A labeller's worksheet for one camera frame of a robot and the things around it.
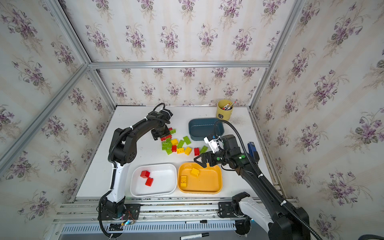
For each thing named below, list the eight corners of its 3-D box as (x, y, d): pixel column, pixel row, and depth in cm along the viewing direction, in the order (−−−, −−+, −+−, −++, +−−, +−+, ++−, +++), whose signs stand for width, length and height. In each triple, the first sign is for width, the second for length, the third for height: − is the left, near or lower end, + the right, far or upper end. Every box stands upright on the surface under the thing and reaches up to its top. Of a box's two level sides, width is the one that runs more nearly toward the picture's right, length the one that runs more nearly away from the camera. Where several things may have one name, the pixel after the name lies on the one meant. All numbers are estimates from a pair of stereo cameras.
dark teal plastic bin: (189, 142, 101) (188, 137, 97) (189, 121, 113) (189, 117, 109) (224, 142, 102) (225, 137, 97) (221, 122, 113) (222, 117, 109)
